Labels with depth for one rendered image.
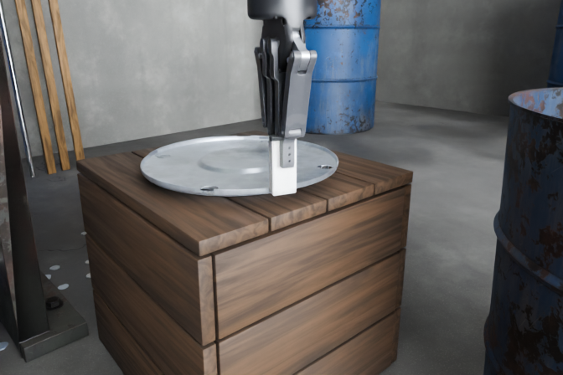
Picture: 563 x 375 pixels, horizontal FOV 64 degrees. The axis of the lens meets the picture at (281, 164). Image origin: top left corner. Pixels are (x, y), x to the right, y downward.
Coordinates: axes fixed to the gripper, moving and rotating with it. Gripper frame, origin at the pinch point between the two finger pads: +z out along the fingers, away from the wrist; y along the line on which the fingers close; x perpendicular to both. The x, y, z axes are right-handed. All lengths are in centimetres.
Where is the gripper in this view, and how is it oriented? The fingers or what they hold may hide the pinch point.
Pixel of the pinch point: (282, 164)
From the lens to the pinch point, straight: 53.8
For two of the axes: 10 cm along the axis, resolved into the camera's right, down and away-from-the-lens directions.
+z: 0.0, 9.6, 2.8
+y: 3.6, 2.6, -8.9
